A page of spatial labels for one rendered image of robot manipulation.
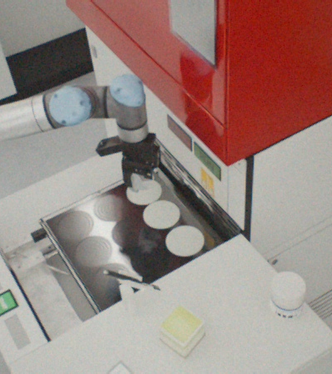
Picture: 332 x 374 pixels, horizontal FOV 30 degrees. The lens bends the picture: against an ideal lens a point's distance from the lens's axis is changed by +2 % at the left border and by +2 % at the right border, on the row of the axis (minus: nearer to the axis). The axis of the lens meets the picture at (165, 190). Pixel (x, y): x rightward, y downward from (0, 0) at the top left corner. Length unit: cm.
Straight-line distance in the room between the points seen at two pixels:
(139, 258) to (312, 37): 70
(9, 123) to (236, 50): 49
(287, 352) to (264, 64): 60
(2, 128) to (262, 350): 72
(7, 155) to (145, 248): 180
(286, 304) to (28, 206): 87
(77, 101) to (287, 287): 59
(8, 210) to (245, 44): 99
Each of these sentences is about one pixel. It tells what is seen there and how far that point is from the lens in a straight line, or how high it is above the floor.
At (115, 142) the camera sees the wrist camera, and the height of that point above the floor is 115.
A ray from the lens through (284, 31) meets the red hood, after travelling 122.
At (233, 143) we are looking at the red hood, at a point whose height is 129.
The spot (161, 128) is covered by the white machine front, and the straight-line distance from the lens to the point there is 172.
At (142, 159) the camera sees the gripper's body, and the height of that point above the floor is 113.
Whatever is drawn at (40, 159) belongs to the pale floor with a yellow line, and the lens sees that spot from 324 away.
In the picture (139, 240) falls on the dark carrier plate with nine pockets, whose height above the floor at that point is 90.
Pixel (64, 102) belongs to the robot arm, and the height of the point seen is 140.
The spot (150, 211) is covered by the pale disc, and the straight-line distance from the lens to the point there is 169.
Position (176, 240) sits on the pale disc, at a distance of 162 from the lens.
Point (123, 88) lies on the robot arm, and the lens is 137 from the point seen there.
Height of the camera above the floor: 218
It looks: 47 degrees down
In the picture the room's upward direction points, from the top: 6 degrees counter-clockwise
